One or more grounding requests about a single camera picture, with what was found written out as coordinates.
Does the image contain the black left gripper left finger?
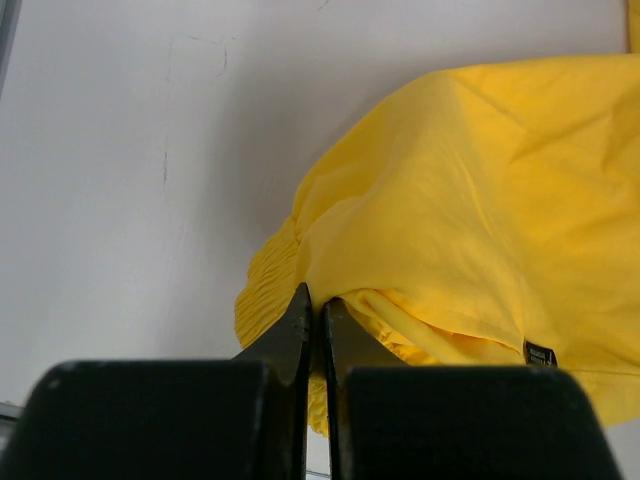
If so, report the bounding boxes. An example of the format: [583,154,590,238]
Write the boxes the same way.
[1,285,312,479]

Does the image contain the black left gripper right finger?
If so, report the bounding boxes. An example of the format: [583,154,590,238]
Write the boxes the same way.
[321,299,621,479]

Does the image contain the yellow shorts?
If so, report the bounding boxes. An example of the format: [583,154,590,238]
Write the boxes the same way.
[235,1,639,426]

